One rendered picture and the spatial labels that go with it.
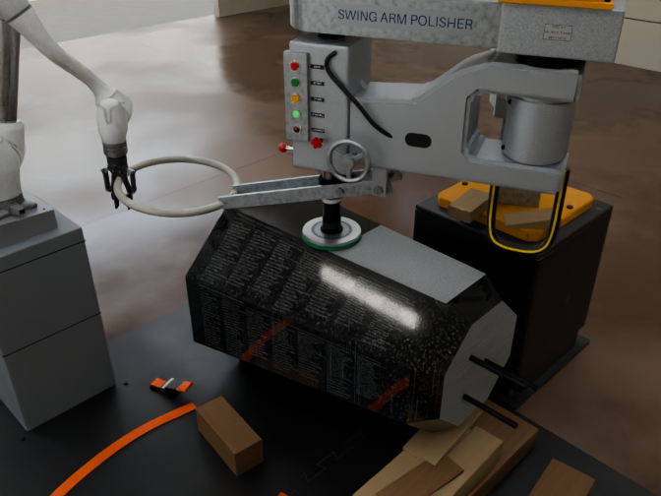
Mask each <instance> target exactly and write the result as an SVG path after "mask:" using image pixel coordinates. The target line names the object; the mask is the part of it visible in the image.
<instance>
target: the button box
mask: <svg viewBox="0 0 661 496"><path fill-rule="evenodd" d="M292 60H296V61H298V62H299V64H300V70H299V71H298V72H293V71H292V70H291V69H290V67H289V64H290V62H291V61H292ZM283 67H284V93H285V120H286V139H288V140H294V141H301V142H310V141H311V127H310V72H309V53H308V52H299V51H291V50H285V51H283ZM292 77H297V78H298V79H299V80H300V82H301V85H300V87H299V88H297V89H295V88H293V87H292V86H291V85H290V79H291V78H292ZM293 93H298V94H299V95H300V96H301V101H300V103H298V104H295V103H293V102H292V101H291V98H290V97H291V95H292V94H293ZM295 108H296V109H299V110H300V111H301V118H300V119H298V120H296V119H294V118H293V117H292V116H291V111H292V110H293V109H295ZM294 124H298V125H300V126H301V128H302V132H301V134H300V135H295V134H294V133H293V132H292V129H291V128H292V126H293V125H294Z"/></svg>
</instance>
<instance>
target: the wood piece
mask: <svg viewBox="0 0 661 496"><path fill-rule="evenodd" d="M488 199H489V193H487V192H484V191H480V190H477V189H473V188H471V189H470V190H468V191H467V192H466V193H464V194H463V195H461V196H460V197H459V198H457V199H456V200H455V201H453V202H452V203H450V204H449V205H448V217H452V218H455V219H458V220H461V221H464V222H467V223H471V222H472V221H474V220H475V219H476V218H477V217H479V216H480V215H481V214H483V213H484V212H485V211H486V210H487V206H488Z"/></svg>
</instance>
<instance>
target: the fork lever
mask: <svg viewBox="0 0 661 496"><path fill-rule="evenodd" d="M364 170H365V169H361V170H353V171H351V175H355V177H358V176H360V175H361V174H362V173H363V172H364ZM372 171H373V168H371V170H370V173H369V175H368V176H367V177H366V178H365V179H364V180H363V181H361V182H358V183H354V184H349V183H336V184H328V185H319V176H320V175H321V174H320V175H312V176H303V177H295V178H286V179H278V180H271V181H262V182H254V183H245V184H237V185H233V186H232V187H233V190H237V191H238V192H239V194H238V195H229V196H220V197H218V200H219V201H221V202H222V203H223V204H224V207H223V208H222V210H225V209H235V208H245V207H255V206H264V205H274V204H284V203H294V202H304V201H314V200H323V199H334V198H344V197H354V196H364V195H372ZM401 179H402V175H401V171H399V170H393V169H388V183H387V193H392V192H393V189H392V186H391V181H393V180H401ZM373 191H374V194H376V195H378V196H380V195H381V194H382V193H383V189H382V187H380V186H378V185H377V186H376V187H375V188H373Z"/></svg>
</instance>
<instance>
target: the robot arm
mask: <svg viewBox="0 0 661 496"><path fill-rule="evenodd" d="M21 35H22V36H23V37H24V38H25V39H26V40H27V41H28V42H30V43H31V44H32V45H33V46H34V47H35V48H36V49H37V50H38V51H39V52H40V53H42V54H43V55H44V56H45V57H46V58H48V59H49V60H50V61H51V62H53V63H54V64H56V65H57V66H59V67H60V68H62V69H63V70H65V71H66V72H68V73H69V74H71V75H72V76H74V77H75V78H77V79H78V80H80V81H81V82H83V83H84V84H85V85H86V86H88V88H89V89H90V90H91V91H92V93H93V94H94V96H95V105H96V107H97V110H96V122H97V129H98V133H99V136H100V138H101V141H102V146H103V153H104V154H105V155H106V160H107V166H106V167H105V166H104V167H103V168H102V169H101V172H102V174H103V180H104V186H105V191H106V192H110V193H111V198H112V200H114V206H115V209H118V207H119V206H120V205H119V200H118V199H117V197H116V195H115V193H114V190H113V185H114V181H115V179H116V177H117V176H119V177H121V179H122V180H123V183H124V186H125V188H126V191H127V194H126V196H127V197H128V198H130V199H131V200H133V194H135V193H136V191H137V185H136V176H135V173H136V169H131V168H129V166H128V162H127V152H128V147H127V139H126V136H127V132H128V122H129V121H130V119H131V116H132V110H133V106H132V102H131V100H130V99H129V98H128V97H127V96H126V95H125V94H123V93H120V92H119V91H118V90H117V89H114V88H111V87H109V86H108V85H107V84H106V83H104V82H103V81H102V80H101V79H100V78H99V77H98V76H97V75H96V74H95V73H94V72H92V71H91V70H90V69H89V68H87V67H86V66H85V65H83V64H82V63H81V62H80V61H78V60H77V59H76V58H74V57H73V56H72V55H71V54H69V53H68V52H67V51H65V50H64V49H63V48H62V47H61V46H59V45H58V44H57V43H56V42H55V41H54V39H53V38H52V37H51V36H50V34H49V33H48V32H47V30H46V29H45V27H44V25H43V24H42V22H41V20H40V19H39V17H38V15H37V14H36V12H35V10H34V8H33V6H32V5H31V4H30V2H29V0H0V220H1V219H3V218H5V217H10V216H13V215H15V216H22V215H24V214H25V211H26V210H29V209H33V208H36V207H37V203H36V202H34V201H29V200H27V199H25V198H24V195H23V192H22V188H21V179H20V177H21V174H20V167H21V165H22V163H23V160H24V157H25V153H26V143H25V126H24V124H23V123H22V122H21V121H20V120H19V119H18V118H17V117H18V92H19V68H20V43H21ZM108 170H109V171H110V173H111V187H110V181H109V175H108ZM128 171H129V174H130V181H131V185H130V182H129V180H128V177H127V176H128V175H127V172H128Z"/></svg>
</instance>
